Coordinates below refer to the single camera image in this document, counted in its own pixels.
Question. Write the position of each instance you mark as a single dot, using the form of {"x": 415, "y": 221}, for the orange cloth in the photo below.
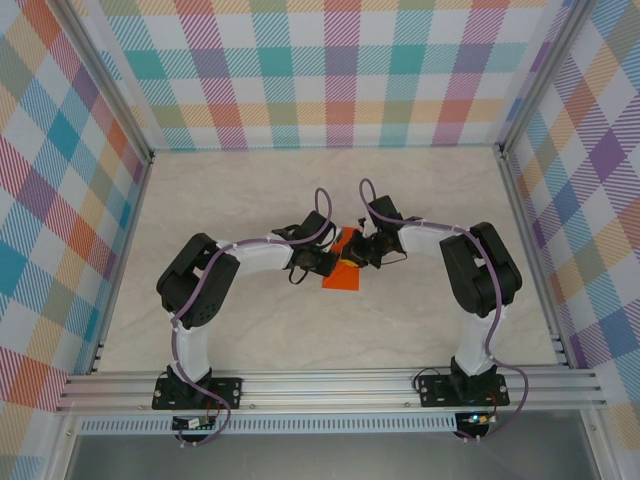
{"x": 342, "y": 280}

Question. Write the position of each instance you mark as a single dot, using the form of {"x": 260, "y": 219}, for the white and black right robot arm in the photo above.
{"x": 465, "y": 270}

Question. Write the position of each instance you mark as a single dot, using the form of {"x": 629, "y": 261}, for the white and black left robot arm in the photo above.
{"x": 260, "y": 260}

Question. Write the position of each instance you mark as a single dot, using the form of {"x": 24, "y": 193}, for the small circuit board with light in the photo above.
{"x": 477, "y": 419}

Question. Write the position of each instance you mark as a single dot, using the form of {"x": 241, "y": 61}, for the aluminium front frame beam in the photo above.
{"x": 325, "y": 390}

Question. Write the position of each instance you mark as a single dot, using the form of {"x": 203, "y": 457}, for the aluminium side rail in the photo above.
{"x": 521, "y": 200}
{"x": 121, "y": 265}

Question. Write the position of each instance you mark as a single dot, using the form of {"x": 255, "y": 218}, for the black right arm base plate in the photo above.
{"x": 435, "y": 392}

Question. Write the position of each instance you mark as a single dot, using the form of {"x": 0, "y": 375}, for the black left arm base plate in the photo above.
{"x": 230, "y": 392}

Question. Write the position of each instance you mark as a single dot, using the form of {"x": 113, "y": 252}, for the aluminium frame post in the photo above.
{"x": 535, "y": 75}
{"x": 116, "y": 75}

